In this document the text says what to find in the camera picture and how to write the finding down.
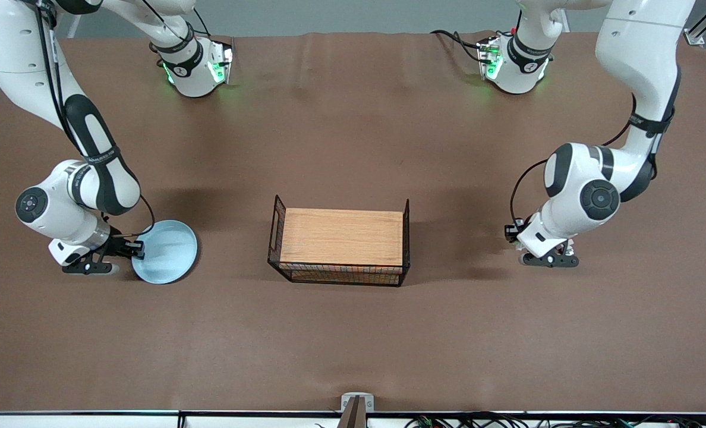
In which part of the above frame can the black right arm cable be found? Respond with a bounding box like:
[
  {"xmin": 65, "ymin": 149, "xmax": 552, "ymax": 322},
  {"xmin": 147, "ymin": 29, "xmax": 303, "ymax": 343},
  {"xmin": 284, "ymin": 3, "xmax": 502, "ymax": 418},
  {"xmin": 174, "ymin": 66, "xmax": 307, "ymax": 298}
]
[{"xmin": 29, "ymin": 0, "xmax": 156, "ymax": 237}]

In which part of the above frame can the brown table mat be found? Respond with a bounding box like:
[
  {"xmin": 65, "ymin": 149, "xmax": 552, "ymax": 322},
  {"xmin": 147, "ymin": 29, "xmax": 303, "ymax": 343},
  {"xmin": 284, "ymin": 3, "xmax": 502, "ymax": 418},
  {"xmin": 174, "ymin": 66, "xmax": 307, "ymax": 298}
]
[{"xmin": 0, "ymin": 30, "xmax": 706, "ymax": 414}]

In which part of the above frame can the base connector box green light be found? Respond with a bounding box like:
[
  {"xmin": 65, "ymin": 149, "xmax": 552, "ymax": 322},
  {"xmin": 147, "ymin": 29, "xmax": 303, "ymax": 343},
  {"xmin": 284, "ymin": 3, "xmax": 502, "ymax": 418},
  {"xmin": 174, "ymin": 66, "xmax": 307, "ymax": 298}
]
[
  {"xmin": 206, "ymin": 37, "xmax": 235, "ymax": 85},
  {"xmin": 477, "ymin": 34, "xmax": 503, "ymax": 81}
]

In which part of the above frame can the wooden board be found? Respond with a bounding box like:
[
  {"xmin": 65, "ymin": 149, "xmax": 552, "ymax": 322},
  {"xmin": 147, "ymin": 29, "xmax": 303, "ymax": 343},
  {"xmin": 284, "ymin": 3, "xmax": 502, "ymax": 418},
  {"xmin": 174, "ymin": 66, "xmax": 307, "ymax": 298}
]
[{"xmin": 280, "ymin": 207, "xmax": 404, "ymax": 266}]

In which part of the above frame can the black wire mesh basket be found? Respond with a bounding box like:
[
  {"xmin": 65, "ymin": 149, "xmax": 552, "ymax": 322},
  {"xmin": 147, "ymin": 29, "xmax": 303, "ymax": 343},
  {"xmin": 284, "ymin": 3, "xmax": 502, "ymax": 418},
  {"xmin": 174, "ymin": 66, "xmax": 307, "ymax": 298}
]
[{"xmin": 267, "ymin": 194, "xmax": 411, "ymax": 288}]

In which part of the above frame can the white table edge rail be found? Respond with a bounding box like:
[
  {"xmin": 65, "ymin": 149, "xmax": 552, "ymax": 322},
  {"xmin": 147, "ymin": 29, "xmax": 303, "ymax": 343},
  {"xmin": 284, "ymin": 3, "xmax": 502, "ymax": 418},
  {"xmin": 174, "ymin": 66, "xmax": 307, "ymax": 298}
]
[{"xmin": 0, "ymin": 410, "xmax": 706, "ymax": 428}]

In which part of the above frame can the light blue round plate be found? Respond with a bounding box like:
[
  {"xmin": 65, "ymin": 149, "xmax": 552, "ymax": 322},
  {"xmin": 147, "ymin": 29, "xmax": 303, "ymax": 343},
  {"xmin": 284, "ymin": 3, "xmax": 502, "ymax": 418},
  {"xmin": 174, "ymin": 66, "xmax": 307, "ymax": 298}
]
[{"xmin": 131, "ymin": 219, "xmax": 200, "ymax": 285}]

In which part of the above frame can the black base cable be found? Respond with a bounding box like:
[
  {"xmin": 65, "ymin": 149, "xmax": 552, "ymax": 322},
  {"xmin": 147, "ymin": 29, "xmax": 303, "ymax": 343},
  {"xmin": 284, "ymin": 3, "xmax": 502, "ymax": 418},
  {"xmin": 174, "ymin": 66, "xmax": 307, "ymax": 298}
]
[{"xmin": 430, "ymin": 29, "xmax": 484, "ymax": 63}]

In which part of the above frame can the black cable bundle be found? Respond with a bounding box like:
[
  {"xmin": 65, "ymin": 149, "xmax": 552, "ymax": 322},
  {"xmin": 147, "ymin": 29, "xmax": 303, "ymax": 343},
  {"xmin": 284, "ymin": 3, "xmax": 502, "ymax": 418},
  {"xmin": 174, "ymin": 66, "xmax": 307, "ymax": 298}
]
[{"xmin": 404, "ymin": 411, "xmax": 706, "ymax": 428}]

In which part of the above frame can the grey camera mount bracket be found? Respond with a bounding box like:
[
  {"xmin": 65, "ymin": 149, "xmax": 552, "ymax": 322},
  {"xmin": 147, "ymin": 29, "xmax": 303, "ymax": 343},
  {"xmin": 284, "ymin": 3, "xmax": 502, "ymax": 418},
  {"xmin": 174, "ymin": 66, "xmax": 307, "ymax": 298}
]
[{"xmin": 338, "ymin": 392, "xmax": 376, "ymax": 428}]

